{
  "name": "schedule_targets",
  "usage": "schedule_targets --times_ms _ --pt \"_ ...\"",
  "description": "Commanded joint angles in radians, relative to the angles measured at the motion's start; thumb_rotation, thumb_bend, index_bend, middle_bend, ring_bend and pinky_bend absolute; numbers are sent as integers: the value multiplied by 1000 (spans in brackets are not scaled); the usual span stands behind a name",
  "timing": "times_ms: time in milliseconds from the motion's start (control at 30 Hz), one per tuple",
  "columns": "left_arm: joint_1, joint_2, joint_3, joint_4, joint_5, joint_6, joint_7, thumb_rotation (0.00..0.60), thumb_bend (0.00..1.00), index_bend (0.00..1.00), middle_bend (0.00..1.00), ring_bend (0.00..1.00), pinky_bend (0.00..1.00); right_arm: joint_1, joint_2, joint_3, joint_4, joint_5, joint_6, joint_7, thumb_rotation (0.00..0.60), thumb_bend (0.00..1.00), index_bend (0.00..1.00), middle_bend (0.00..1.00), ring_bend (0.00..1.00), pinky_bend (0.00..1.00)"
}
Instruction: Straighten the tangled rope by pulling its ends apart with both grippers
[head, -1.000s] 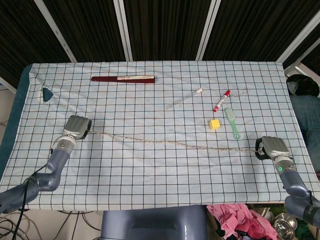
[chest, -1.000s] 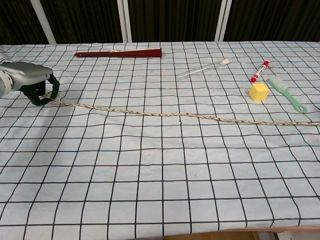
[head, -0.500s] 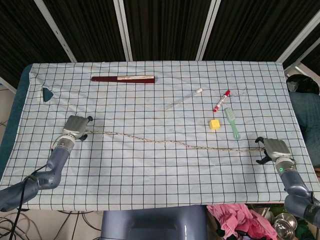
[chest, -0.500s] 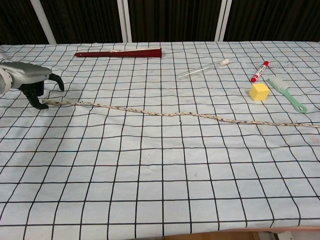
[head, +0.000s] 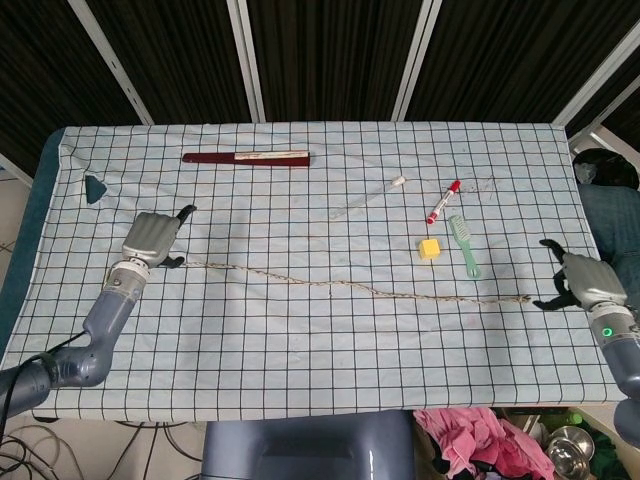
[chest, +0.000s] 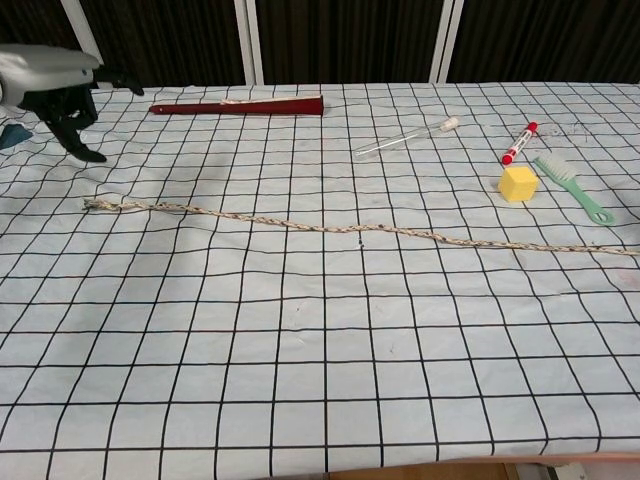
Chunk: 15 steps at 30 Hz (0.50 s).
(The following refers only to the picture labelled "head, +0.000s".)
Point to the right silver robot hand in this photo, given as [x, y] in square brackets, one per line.
[585, 282]

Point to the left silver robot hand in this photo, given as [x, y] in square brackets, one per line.
[149, 239]

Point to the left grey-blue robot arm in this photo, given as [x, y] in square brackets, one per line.
[75, 345]

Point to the black bag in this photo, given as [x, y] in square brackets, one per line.
[606, 169]

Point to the teal table padding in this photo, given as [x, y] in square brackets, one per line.
[30, 200]

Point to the green plastic comb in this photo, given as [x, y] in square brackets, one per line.
[464, 245]

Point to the dark red folded fan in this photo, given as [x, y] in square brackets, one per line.
[247, 158]

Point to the yellow cube block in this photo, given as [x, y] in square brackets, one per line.
[431, 248]

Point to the stainless steel bowl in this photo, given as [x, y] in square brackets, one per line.
[570, 445]

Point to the red and white marker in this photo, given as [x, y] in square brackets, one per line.
[443, 201]

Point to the pink cloth pile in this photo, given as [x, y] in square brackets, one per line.
[480, 440]

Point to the blue checkered tablecloth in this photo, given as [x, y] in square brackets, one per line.
[320, 350]

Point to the clear glass pipette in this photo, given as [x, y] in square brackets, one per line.
[367, 197]

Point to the grey-blue robot torso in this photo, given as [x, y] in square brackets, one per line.
[307, 445]

